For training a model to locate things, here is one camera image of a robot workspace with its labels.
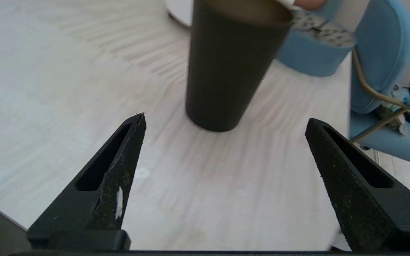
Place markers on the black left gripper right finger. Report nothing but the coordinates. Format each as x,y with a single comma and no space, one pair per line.
361,217

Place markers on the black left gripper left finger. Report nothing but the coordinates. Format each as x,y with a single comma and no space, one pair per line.
94,217

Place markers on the dark brown tall cup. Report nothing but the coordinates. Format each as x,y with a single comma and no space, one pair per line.
226,71

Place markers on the light blue upholstered chair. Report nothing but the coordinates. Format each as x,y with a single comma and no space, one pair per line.
379,53

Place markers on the large blue perforated drip tray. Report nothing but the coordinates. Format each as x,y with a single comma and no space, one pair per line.
311,53

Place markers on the pink right sofa bolster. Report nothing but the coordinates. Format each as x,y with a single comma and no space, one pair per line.
310,3

